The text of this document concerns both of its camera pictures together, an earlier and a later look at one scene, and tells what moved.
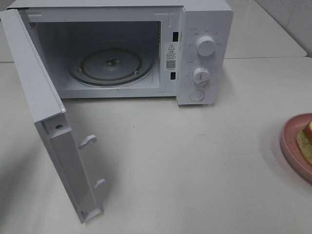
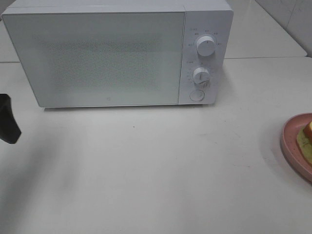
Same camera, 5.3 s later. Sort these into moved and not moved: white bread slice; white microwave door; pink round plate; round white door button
Moved: white microwave door
Not moved: pink round plate; white bread slice; round white door button
